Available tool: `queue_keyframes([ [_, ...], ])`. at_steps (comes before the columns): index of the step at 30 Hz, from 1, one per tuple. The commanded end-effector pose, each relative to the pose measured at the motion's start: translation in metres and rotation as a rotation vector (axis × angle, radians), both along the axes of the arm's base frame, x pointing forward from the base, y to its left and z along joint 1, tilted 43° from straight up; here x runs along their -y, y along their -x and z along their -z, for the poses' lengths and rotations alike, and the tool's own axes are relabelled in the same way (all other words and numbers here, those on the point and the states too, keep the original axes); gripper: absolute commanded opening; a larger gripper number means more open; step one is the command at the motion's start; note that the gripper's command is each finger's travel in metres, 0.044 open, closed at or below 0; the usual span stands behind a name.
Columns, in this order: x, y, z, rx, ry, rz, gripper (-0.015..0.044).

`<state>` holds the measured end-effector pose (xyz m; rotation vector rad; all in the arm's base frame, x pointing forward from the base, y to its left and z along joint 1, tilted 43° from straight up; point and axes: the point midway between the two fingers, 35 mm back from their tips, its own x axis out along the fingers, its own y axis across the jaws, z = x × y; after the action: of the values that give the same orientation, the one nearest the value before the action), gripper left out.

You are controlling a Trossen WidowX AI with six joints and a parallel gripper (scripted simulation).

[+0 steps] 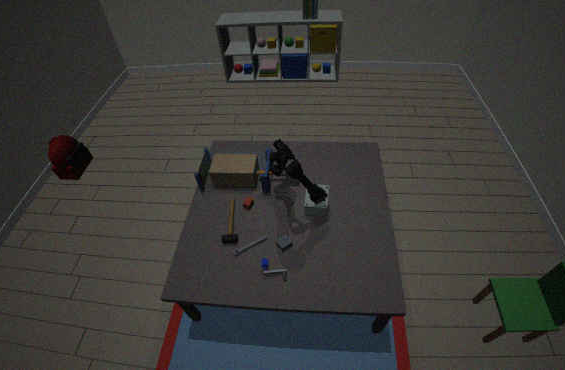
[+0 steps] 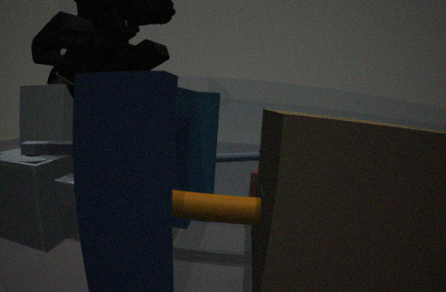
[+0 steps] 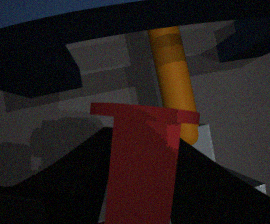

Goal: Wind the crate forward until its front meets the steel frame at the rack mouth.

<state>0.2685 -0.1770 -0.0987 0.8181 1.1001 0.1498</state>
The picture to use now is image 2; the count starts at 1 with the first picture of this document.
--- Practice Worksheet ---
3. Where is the grey crank handle with red grip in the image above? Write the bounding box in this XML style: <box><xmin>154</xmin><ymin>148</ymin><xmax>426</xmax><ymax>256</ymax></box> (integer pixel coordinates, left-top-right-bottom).
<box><xmin>21</xmin><ymin>141</ymin><xmax>73</xmax><ymax>157</ymax></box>

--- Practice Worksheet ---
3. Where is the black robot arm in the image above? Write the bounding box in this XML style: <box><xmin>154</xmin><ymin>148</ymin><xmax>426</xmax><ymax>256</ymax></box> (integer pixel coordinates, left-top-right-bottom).
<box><xmin>47</xmin><ymin>0</ymin><xmax>176</xmax><ymax>97</ymax></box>

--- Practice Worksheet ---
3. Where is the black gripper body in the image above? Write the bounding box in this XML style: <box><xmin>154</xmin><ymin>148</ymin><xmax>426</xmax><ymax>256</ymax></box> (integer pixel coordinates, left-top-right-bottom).
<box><xmin>31</xmin><ymin>0</ymin><xmax>170</xmax><ymax>71</ymax></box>

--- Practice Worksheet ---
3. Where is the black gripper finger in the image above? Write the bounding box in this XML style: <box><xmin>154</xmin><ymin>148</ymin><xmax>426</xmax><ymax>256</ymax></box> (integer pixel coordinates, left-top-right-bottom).
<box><xmin>114</xmin><ymin>51</ymin><xmax>152</xmax><ymax>72</ymax></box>
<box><xmin>67</xmin><ymin>41</ymin><xmax>119</xmax><ymax>75</ymax></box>

